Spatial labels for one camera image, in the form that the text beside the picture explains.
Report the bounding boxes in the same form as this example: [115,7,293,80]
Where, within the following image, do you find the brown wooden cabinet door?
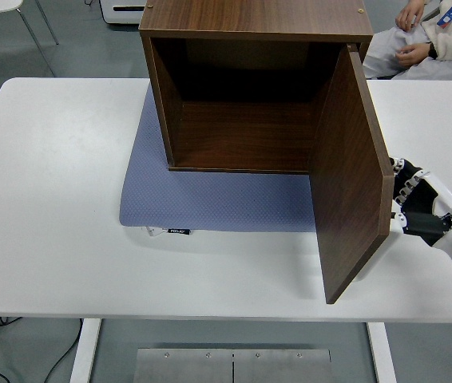
[308,43,395,306]

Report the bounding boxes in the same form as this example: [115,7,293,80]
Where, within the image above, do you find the brown wooden cabinet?
[138,0,374,176]

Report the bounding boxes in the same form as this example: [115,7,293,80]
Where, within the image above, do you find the blue badge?
[436,3,452,28]

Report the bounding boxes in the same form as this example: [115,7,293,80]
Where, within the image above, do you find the grey metal plate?
[135,348,234,383]
[232,349,332,383]

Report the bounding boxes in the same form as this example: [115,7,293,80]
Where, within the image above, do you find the white table leg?
[367,321,397,383]
[69,318,102,383]

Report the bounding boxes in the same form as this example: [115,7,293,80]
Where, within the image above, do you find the blue-grey textured mat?
[119,85,319,233]

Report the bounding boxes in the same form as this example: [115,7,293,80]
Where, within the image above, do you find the person's hand with watch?
[395,42,430,67]

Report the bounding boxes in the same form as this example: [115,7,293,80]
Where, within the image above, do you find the black power cable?
[0,317,85,383]

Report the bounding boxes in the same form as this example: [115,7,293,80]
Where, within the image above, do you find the white appliance box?
[98,0,149,30]

